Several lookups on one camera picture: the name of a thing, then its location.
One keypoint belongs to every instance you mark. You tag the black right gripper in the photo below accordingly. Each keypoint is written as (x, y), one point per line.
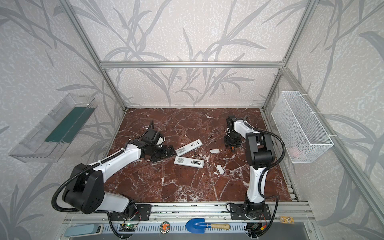
(232, 140)

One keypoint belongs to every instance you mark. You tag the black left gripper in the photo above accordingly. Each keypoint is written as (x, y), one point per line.
(163, 153)

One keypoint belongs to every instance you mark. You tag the white battery cover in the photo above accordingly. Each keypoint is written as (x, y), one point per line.
(220, 169)
(214, 151)

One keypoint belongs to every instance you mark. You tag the white remote control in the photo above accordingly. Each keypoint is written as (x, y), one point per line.
(189, 147)

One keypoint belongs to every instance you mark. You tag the white remote with coloured buttons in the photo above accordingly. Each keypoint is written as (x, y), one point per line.
(193, 163)

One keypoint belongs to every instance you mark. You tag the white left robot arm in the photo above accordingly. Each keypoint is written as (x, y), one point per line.
(84, 190)

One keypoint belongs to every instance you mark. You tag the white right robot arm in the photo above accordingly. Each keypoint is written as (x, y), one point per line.
(260, 156)

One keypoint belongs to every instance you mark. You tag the pink object in basket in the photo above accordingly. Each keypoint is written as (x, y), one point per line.
(295, 153)

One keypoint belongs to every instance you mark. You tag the small round orange gadget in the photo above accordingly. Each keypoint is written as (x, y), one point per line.
(165, 227)

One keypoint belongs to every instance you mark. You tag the green led circuit board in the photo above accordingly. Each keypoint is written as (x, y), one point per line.
(127, 227)

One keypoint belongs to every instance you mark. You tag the small tan circuit board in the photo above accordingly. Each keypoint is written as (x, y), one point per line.
(286, 220)

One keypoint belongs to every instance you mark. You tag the grey flat device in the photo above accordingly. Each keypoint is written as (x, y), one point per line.
(83, 230)

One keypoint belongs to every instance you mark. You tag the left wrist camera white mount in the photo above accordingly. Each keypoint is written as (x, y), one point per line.
(160, 141)

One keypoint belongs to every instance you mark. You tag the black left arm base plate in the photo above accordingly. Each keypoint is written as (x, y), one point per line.
(141, 212)

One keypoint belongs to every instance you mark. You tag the white wire mesh basket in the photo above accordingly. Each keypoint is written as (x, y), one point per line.
(299, 127)

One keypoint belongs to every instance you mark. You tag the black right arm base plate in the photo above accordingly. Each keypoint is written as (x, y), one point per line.
(238, 212)

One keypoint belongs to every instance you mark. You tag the blue trowel wooden handle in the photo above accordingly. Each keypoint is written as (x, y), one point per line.
(198, 226)

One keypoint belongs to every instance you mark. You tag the clear plastic wall bin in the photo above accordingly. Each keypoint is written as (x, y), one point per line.
(47, 142)

